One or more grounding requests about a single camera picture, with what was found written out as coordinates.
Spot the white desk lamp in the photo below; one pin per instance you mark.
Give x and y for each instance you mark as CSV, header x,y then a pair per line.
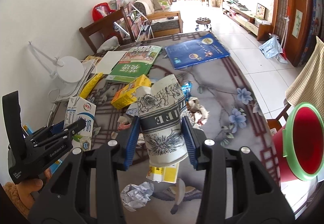
x,y
69,69

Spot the television cabinet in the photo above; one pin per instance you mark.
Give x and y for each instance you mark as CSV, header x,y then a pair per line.
x,y
250,21

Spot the dark wooden chair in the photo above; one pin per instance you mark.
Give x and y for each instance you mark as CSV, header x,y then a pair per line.
x,y
106,21

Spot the light blue plastic bag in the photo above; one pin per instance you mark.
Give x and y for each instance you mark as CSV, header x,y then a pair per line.
x,y
270,48

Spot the round wheeled stool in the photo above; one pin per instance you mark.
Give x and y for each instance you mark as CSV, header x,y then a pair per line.
x,y
203,21

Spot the framed colourful picture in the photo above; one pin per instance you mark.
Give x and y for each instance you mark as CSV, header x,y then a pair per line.
x,y
260,10

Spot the white blue milk carton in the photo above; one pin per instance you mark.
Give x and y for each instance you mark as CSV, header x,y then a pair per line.
x,y
83,115

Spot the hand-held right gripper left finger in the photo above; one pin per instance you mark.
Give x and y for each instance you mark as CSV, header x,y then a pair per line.
x,y
130,143

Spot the yellow plastic packet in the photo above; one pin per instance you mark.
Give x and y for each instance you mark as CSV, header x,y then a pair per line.
x,y
91,84

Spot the magazine rack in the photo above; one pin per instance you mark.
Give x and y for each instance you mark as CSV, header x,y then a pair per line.
x,y
135,21

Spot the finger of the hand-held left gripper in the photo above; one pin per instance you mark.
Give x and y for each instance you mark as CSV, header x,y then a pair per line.
x,y
73,129
57,127

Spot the floral printed paper cup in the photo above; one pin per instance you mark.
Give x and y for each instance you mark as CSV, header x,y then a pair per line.
x,y
162,122

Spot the green book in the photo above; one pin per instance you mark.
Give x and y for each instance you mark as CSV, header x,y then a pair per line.
x,y
131,67

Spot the red bin with green rim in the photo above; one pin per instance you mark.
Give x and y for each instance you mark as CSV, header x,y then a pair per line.
x,y
303,143

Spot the yellow cardboard box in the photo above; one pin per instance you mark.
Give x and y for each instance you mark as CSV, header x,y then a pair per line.
x,y
124,95

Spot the wooden coffee table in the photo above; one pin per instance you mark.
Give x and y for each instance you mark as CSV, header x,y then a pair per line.
x,y
214,1

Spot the person's left hand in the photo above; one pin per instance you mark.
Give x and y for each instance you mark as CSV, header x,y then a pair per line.
x,y
29,187

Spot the wooden door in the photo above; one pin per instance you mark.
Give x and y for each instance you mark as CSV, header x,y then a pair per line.
x,y
307,6

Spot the checked cloth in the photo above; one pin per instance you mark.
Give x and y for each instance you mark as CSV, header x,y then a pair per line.
x,y
307,82

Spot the blue wrapper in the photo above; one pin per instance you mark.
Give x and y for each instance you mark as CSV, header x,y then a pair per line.
x,y
186,88

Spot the wooden sofa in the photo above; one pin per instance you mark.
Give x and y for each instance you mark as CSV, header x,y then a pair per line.
x,y
162,19

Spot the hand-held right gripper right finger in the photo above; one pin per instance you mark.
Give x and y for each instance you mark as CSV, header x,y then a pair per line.
x,y
191,141

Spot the blue book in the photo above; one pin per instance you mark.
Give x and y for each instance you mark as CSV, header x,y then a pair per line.
x,y
195,51

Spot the blue yellow card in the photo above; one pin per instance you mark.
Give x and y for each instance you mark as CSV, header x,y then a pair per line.
x,y
56,164

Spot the yellow white flattened carton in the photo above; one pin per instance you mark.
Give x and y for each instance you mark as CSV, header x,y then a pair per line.
x,y
162,174

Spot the grey seat cushion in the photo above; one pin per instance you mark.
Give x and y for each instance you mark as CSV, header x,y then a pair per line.
x,y
107,45

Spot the crumpled white paper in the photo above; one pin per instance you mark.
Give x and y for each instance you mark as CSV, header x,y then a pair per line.
x,y
136,195

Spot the red bag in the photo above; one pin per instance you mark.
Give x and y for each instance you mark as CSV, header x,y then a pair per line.
x,y
101,11

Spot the yellow book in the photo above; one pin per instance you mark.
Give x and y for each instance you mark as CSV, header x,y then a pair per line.
x,y
91,58

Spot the printed paper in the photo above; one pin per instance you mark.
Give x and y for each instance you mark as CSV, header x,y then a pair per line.
x,y
201,114

